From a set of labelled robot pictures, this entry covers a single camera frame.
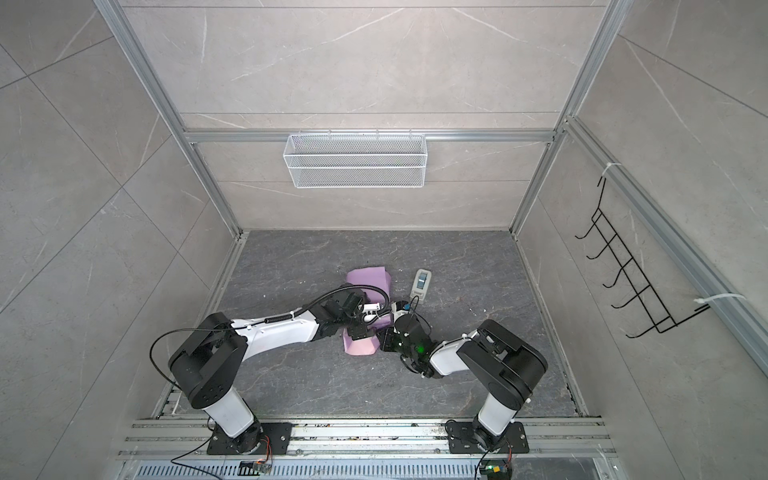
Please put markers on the white wire mesh basket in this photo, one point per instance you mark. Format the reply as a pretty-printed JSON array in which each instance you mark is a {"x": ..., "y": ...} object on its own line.
[{"x": 356, "y": 160}]

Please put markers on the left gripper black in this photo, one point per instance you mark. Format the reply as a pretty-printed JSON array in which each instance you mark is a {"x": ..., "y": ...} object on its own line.
[{"x": 363, "y": 330}]

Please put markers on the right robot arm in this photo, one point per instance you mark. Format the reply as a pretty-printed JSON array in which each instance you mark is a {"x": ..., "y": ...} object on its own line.
[{"x": 507, "y": 366}]

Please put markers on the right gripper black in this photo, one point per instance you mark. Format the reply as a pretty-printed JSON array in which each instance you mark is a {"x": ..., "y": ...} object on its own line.
[{"x": 385, "y": 344}]

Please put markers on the white tape dispenser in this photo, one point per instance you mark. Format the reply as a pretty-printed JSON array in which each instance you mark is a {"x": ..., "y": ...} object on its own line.
[{"x": 421, "y": 284}]

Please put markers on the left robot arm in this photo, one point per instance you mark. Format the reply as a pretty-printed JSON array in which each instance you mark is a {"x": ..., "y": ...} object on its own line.
[{"x": 206, "y": 364}]

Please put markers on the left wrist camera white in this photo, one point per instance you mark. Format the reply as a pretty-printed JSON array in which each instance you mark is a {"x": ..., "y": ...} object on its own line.
[{"x": 371, "y": 308}]

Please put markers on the pink wrapping paper sheet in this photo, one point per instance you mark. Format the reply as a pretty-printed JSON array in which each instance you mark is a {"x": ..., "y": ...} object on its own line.
[{"x": 364, "y": 343}]

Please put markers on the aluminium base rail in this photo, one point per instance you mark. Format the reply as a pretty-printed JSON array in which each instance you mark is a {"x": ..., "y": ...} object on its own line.
[{"x": 541, "y": 448}]

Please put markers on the black wire hook rack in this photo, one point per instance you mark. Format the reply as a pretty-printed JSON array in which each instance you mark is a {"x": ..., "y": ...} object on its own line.
[{"x": 630, "y": 272}]

